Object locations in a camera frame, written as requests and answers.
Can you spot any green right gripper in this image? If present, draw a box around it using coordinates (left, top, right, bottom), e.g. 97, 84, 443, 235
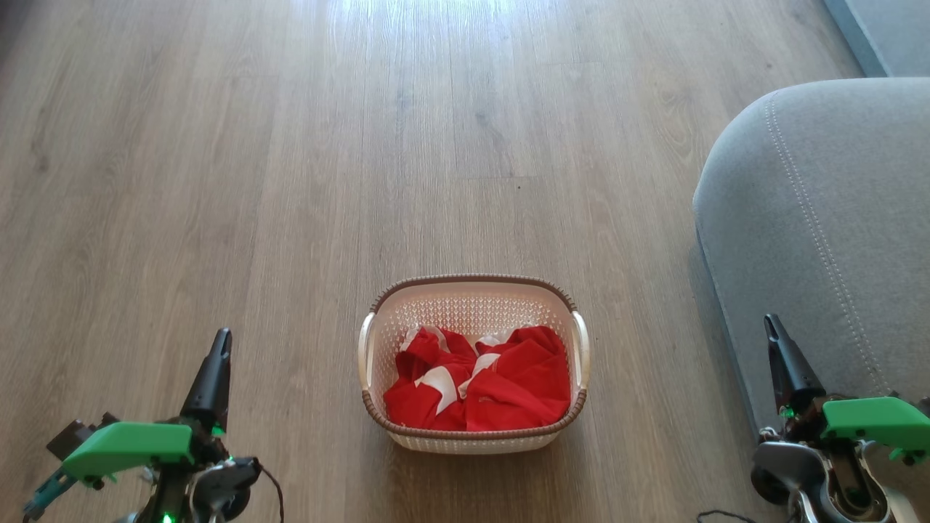
764, 314, 930, 467

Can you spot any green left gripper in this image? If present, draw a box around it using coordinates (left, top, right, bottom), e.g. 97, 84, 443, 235
61, 328, 233, 483

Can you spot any red shirt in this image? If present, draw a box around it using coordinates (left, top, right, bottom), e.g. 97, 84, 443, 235
462, 325, 573, 432

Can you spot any grey fabric sofa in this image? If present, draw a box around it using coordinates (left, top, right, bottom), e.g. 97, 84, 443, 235
692, 77, 930, 437

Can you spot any cream brown-rimmed laundry basket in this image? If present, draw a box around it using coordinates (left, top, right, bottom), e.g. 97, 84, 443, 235
357, 274, 591, 455

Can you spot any blue-grey upholstered furniture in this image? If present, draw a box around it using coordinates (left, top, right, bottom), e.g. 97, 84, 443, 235
824, 0, 930, 78

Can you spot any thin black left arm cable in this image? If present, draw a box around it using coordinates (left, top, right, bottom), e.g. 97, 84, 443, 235
258, 463, 286, 523

